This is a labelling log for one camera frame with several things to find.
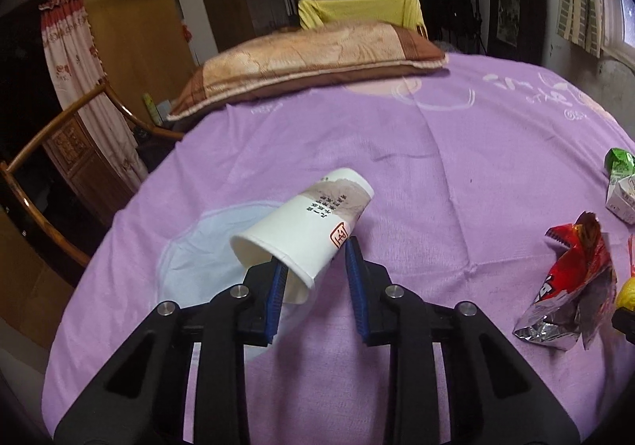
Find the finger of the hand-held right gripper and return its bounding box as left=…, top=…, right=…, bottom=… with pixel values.
left=611, top=307, right=635, bottom=347

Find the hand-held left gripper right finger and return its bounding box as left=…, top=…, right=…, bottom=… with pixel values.
left=344, top=235, right=581, bottom=445

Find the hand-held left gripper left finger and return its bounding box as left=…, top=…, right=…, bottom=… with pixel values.
left=54, top=260, right=289, bottom=445

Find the printed white paper cup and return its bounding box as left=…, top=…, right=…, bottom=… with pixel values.
left=229, top=167, right=374, bottom=304

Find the red foil snack bag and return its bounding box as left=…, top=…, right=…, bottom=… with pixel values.
left=513, top=211, right=618, bottom=351

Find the green white drink carton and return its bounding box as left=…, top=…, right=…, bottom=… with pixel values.
left=602, top=147, right=635, bottom=226

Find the purple printed tablecloth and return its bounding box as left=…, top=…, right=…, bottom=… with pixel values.
left=42, top=52, right=635, bottom=445

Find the brown patterned pillow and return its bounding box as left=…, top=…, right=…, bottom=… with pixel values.
left=166, top=19, right=450, bottom=122

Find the carved wooden armchair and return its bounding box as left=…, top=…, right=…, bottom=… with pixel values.
left=0, top=80, right=184, bottom=270

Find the yellow cloth on chair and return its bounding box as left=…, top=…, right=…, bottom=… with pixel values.
left=298, top=0, right=428, bottom=36

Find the brown wooden door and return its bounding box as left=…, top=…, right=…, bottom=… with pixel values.
left=82, top=0, right=196, bottom=113

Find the black hanging coat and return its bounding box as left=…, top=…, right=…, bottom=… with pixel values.
left=416, top=0, right=479, bottom=54

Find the floral white curtain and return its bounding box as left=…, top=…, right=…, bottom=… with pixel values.
left=38, top=0, right=150, bottom=193

